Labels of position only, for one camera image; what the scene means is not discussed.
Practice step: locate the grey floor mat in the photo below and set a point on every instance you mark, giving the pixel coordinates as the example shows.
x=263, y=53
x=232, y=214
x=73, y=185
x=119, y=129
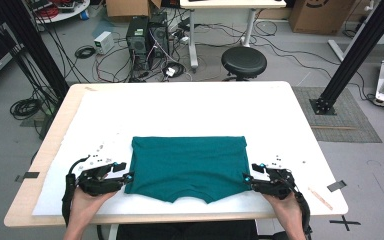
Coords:
x=346, y=116

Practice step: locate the white desk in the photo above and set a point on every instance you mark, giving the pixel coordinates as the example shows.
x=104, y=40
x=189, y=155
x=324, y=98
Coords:
x=233, y=4

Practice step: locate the black round stool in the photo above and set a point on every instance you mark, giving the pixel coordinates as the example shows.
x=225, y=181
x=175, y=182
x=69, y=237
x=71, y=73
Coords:
x=244, y=61

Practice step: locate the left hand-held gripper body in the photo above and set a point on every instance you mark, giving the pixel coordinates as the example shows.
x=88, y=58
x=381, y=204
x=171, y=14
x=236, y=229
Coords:
x=96, y=185

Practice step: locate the black computer tower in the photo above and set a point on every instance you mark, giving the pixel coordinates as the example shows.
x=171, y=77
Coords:
x=159, y=38
x=137, y=41

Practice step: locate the open cardboard box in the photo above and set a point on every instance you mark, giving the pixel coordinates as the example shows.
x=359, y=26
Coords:
x=130, y=7

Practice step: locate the black aluminium frame post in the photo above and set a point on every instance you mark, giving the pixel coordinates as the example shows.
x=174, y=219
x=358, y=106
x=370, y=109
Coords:
x=353, y=56
x=36, y=50

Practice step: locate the person's dark trousers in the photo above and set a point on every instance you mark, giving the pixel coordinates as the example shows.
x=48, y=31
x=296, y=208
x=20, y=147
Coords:
x=186, y=231

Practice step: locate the black tape cross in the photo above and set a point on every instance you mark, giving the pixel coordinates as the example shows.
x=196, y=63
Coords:
x=344, y=222

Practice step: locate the thin wooden strip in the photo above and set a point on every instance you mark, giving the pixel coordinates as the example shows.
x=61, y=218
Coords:
x=320, y=198

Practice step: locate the teal long-sleeved shirt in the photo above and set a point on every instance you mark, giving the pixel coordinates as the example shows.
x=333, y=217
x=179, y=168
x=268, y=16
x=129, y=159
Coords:
x=186, y=166

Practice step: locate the person's left hand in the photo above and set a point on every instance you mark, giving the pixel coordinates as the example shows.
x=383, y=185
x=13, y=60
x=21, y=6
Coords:
x=86, y=206

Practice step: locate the person's right hand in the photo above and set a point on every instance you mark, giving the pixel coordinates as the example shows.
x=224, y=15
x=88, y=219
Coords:
x=285, y=208

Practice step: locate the black tape strip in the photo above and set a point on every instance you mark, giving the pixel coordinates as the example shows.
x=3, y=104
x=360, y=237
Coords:
x=336, y=185
x=31, y=175

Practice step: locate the large cardboard box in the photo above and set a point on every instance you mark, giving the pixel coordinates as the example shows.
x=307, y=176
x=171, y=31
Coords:
x=320, y=16

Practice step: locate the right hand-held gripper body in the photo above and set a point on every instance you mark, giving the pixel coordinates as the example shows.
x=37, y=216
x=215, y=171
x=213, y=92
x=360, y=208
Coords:
x=276, y=185

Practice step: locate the small white box device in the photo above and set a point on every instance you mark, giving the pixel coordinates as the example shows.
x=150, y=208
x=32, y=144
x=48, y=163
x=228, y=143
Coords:
x=104, y=42

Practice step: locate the round white table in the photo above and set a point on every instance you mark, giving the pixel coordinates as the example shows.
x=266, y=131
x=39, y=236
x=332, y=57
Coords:
x=70, y=14

